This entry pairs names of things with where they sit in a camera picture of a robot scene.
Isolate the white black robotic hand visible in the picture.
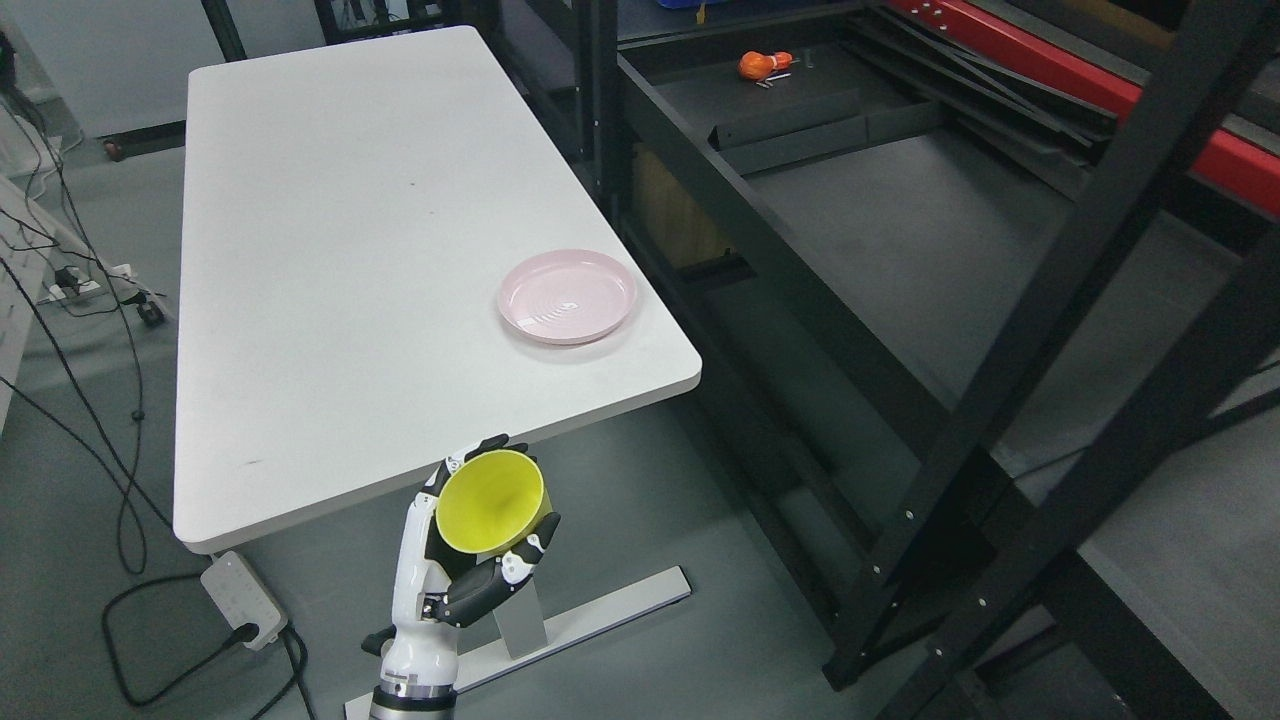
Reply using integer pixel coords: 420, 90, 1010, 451
362, 434, 561, 696

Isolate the yellow plastic cup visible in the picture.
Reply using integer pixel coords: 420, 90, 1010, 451
435, 450, 552, 556

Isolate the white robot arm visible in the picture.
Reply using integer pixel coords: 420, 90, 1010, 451
367, 685, 458, 719

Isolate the orange toy on shelf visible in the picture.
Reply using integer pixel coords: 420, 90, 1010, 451
737, 51, 795, 83

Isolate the white power strip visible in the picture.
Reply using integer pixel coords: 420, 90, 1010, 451
200, 550, 288, 652

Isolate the pink plastic plate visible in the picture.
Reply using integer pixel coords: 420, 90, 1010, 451
495, 249, 639, 345

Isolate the white rectangular table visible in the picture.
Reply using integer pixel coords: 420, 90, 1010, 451
172, 26, 703, 720

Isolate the black metal shelving rack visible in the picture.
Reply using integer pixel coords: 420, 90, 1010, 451
500, 0, 1280, 720

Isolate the red metal beam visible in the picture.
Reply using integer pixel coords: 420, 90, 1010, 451
890, 1, 1279, 218

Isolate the black cable on floor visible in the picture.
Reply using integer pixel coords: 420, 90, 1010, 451
0, 90, 311, 720

